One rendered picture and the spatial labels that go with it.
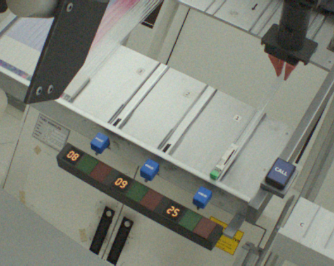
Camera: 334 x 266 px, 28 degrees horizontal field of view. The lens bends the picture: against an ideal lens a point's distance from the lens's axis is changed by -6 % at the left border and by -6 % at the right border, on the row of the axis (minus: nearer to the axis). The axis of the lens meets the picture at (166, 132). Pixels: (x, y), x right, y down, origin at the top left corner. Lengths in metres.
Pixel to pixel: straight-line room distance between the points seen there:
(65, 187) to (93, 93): 0.43
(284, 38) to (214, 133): 0.23
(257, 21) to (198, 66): 1.82
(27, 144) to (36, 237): 0.74
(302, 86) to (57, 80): 2.53
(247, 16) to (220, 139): 0.34
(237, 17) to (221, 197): 0.45
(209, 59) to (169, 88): 1.93
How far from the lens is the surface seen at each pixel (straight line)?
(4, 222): 1.10
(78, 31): 0.73
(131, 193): 1.27
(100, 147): 1.30
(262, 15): 1.55
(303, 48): 1.35
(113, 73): 1.42
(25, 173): 1.82
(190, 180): 1.28
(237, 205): 1.26
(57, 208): 1.78
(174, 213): 1.25
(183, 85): 1.40
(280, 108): 3.23
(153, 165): 1.28
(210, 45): 3.32
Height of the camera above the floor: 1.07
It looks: 14 degrees down
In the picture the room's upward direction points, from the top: 22 degrees clockwise
